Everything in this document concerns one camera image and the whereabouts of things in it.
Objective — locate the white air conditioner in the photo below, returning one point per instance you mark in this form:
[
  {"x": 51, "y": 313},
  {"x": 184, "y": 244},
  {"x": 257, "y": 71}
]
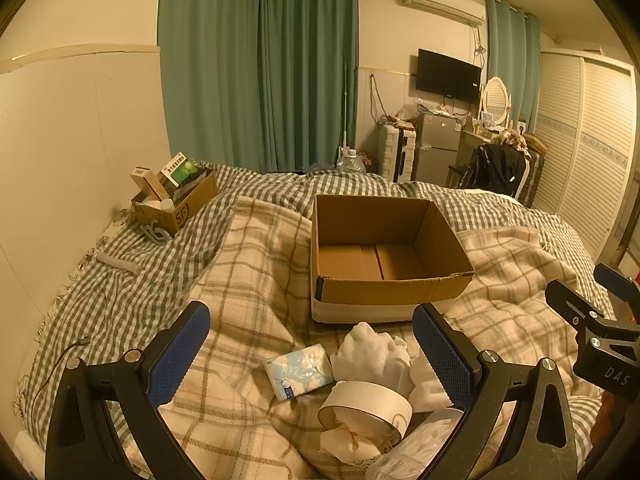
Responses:
[{"x": 442, "y": 1}]

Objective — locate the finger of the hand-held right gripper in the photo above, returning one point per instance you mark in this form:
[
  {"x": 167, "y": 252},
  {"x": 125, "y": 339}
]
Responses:
[
  {"x": 610, "y": 276},
  {"x": 570, "y": 300}
]

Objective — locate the dressing table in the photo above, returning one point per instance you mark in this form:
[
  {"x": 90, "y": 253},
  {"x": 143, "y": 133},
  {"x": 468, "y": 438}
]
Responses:
[{"x": 467, "y": 147}]

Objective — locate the dark green curtain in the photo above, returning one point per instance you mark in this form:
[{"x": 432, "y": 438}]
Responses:
[{"x": 310, "y": 70}]

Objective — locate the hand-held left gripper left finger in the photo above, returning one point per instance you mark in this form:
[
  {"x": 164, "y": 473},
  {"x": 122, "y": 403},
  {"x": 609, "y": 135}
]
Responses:
[{"x": 175, "y": 355}]

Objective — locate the grey white tube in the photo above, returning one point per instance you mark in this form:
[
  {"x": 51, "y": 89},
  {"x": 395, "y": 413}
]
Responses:
[{"x": 116, "y": 263}]

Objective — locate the floral bag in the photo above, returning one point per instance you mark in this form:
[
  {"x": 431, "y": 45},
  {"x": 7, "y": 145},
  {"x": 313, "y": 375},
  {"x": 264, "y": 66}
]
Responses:
[{"x": 367, "y": 162}]

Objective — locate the green medicine box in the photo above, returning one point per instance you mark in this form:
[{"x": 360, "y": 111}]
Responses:
[{"x": 180, "y": 170}]

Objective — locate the silver small fridge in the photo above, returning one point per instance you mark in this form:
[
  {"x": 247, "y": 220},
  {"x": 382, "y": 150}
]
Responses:
[{"x": 437, "y": 147}]

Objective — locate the white tissue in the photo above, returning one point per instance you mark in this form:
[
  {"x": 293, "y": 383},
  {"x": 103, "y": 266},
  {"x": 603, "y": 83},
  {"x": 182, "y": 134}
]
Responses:
[{"x": 350, "y": 442}]

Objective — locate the black wall television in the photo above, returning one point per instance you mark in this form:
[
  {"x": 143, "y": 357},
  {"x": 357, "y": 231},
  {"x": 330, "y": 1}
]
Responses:
[{"x": 447, "y": 76}]

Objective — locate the floral tissue packet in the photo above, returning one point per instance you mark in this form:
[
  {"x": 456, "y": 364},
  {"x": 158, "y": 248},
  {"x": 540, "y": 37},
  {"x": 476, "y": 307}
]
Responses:
[{"x": 300, "y": 370}]

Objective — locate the small printed cardboard box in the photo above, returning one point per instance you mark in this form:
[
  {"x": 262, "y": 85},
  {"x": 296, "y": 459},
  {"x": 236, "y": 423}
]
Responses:
[{"x": 185, "y": 207}]

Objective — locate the clear water jug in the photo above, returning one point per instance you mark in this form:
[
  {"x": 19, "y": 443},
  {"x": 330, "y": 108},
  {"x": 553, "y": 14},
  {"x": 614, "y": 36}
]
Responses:
[{"x": 350, "y": 162}]

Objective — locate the white plastic hook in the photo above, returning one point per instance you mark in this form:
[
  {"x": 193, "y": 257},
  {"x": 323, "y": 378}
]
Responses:
[{"x": 156, "y": 232}]

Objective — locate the white louvred wardrobe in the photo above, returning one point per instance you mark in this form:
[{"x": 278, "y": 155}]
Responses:
[{"x": 585, "y": 150}]

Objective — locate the green checked bedsheet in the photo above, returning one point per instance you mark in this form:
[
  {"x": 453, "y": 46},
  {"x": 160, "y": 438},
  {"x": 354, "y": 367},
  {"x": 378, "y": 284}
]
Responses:
[{"x": 140, "y": 285}]

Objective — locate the large cardboard box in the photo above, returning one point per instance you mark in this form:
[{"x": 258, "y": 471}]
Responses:
[{"x": 390, "y": 285}]

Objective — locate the beige plaid blanket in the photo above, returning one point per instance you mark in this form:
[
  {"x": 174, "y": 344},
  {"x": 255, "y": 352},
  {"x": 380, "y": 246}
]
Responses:
[{"x": 260, "y": 280}]

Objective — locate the dark brown luggage case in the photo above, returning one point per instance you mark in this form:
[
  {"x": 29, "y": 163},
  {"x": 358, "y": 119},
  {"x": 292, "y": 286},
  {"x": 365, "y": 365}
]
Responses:
[{"x": 536, "y": 170}]

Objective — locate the white sock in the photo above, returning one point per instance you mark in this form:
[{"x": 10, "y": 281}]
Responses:
[
  {"x": 370, "y": 357},
  {"x": 430, "y": 390}
]

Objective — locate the beige slim box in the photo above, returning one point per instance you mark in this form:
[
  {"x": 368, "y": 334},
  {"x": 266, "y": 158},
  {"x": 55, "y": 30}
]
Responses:
[{"x": 147, "y": 182}]

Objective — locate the white mop pole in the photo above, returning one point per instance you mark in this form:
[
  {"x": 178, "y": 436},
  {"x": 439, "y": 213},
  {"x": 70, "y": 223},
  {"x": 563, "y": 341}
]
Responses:
[{"x": 345, "y": 110}]

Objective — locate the white oval mirror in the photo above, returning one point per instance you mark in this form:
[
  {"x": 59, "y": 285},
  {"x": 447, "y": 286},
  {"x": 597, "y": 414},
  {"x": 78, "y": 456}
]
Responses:
[{"x": 496, "y": 97}]

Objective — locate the black jacket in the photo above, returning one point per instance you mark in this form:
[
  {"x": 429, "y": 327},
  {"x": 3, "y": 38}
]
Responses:
[{"x": 492, "y": 167}]

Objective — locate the white ribbed suitcase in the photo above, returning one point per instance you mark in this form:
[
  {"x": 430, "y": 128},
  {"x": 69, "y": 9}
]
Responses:
[{"x": 395, "y": 152}]

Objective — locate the clear plastic bag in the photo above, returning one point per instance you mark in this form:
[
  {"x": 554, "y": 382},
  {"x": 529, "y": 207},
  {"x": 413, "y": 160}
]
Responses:
[{"x": 420, "y": 440}]

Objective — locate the light green narrow curtain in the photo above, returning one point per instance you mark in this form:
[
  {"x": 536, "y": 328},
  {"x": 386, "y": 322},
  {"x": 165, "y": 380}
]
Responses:
[{"x": 515, "y": 65}]

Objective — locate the white tape roll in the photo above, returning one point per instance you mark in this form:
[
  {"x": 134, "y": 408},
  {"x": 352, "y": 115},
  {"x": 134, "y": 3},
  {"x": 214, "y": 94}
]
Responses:
[{"x": 370, "y": 400}]

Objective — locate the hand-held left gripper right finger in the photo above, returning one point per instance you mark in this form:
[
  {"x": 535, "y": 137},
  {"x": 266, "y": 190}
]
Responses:
[{"x": 442, "y": 355}]

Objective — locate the floral patterned cloth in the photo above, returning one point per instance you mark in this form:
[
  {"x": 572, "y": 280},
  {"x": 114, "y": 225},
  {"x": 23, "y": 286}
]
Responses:
[{"x": 515, "y": 141}]

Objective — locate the person's right hand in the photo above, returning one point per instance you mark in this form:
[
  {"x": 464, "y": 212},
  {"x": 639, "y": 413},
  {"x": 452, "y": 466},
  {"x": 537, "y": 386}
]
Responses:
[{"x": 607, "y": 420}]

